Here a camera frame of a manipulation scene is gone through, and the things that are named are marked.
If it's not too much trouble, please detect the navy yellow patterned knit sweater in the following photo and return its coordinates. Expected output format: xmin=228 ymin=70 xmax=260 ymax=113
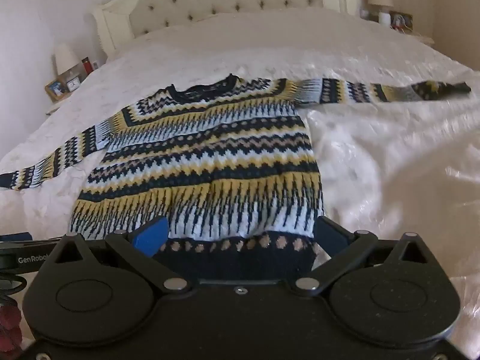
xmin=0 ymin=75 xmax=472 ymax=282

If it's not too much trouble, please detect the black cable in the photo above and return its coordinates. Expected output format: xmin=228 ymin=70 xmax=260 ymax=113
xmin=0 ymin=274 xmax=28 ymax=298

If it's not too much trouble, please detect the dark picture frame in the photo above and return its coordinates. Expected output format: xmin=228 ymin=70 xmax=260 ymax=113
xmin=390 ymin=12 xmax=414 ymax=31

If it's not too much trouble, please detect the wooden picture frame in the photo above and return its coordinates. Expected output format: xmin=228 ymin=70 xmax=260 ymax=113
xmin=44 ymin=77 xmax=70 ymax=102

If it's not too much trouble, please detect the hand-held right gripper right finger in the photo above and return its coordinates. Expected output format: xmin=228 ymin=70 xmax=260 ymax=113
xmin=294 ymin=216 xmax=436 ymax=295

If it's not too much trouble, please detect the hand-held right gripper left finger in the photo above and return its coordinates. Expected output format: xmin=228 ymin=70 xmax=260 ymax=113
xmin=49 ymin=215 xmax=188 ymax=294

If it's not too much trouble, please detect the red patterned cloth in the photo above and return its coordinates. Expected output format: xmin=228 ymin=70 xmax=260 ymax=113
xmin=0 ymin=299 xmax=24 ymax=358

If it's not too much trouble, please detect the white embroidered bedspread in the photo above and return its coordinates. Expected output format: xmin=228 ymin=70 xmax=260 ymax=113
xmin=0 ymin=12 xmax=480 ymax=346

